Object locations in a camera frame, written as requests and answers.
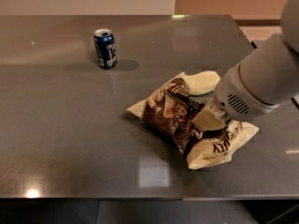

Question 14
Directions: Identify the brown chip bag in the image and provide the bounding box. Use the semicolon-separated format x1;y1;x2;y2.
127;73;259;170

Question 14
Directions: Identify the yellow sponge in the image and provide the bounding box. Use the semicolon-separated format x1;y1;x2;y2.
185;71;221;96

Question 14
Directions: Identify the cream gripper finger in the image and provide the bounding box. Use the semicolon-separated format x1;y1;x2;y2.
192;101;229;132

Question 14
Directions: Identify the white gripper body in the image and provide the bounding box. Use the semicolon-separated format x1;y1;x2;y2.
213;64;278;120

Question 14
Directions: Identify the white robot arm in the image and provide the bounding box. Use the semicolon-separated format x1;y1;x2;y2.
192;0;299;131

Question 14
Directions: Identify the blue soda can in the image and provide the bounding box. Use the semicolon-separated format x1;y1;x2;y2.
93;28;117;69

